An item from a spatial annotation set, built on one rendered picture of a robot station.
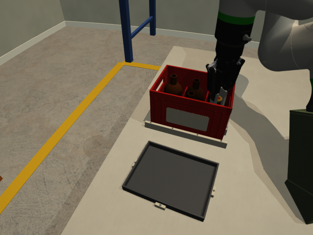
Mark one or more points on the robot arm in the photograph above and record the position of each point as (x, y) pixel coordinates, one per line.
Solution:
(284, 44)

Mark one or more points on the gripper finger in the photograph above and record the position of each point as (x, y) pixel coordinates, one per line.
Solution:
(230, 78)
(214, 79)

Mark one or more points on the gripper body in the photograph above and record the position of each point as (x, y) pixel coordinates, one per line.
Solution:
(224, 52)

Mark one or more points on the red plastic crate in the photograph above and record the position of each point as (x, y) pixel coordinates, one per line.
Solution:
(200, 117)

